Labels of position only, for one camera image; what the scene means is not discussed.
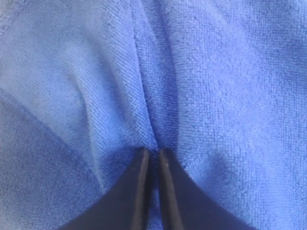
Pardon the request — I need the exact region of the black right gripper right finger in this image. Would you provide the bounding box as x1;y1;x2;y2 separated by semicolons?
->
159;149;253;230

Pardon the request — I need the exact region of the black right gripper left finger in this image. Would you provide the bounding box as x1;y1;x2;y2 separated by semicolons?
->
60;148;151;230

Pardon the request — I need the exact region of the blue microfiber towel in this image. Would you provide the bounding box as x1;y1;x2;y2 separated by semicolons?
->
0;0;307;230

